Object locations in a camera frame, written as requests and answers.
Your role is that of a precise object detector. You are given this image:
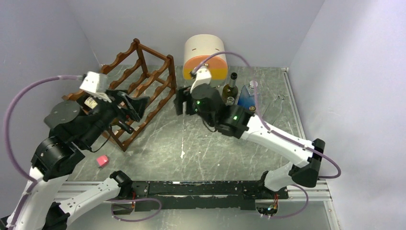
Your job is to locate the brown wooden wine rack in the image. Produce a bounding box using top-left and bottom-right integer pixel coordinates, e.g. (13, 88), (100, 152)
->
(62, 38), (178, 152)

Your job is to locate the olive green wine bottle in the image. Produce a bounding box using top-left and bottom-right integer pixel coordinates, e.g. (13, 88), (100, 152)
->
(221, 72), (238, 105)

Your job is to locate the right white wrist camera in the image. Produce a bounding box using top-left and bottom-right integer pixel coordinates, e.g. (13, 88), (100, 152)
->
(190, 66), (212, 93)

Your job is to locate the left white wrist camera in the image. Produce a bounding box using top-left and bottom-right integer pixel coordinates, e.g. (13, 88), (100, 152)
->
(79, 71), (112, 103)

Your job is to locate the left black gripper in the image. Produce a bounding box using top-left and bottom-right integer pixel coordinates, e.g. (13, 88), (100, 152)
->
(81, 88), (152, 147)

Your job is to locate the clear bottle black gold cap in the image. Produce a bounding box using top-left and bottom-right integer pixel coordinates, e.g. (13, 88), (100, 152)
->
(249, 106), (256, 113)

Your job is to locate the black base frame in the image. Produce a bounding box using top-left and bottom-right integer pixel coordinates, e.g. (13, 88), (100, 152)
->
(63, 179), (330, 212)

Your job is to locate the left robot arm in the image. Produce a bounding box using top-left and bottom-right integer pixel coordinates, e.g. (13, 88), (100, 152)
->
(0, 90), (149, 230)

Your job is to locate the dark green labelled wine bottle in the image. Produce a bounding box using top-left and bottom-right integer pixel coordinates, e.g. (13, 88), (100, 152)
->
(76, 94), (98, 112)

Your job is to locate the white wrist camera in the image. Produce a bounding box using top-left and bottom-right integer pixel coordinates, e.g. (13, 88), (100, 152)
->
(79, 71), (112, 103)
(190, 66), (212, 93)

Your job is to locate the pink cube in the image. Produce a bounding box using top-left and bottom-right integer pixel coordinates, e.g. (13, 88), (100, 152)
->
(96, 155), (109, 168)

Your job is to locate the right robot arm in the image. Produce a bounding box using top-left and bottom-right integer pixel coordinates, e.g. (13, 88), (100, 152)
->
(174, 84), (325, 198)

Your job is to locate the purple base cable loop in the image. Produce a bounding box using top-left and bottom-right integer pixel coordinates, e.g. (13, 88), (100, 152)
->
(111, 196), (162, 222)

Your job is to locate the blue glass bottle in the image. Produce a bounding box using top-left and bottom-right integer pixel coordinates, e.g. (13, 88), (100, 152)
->
(237, 80), (258, 109)

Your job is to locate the cream orange yellow drawer cabinet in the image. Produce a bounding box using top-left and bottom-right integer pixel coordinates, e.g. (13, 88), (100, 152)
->
(183, 34), (228, 87)

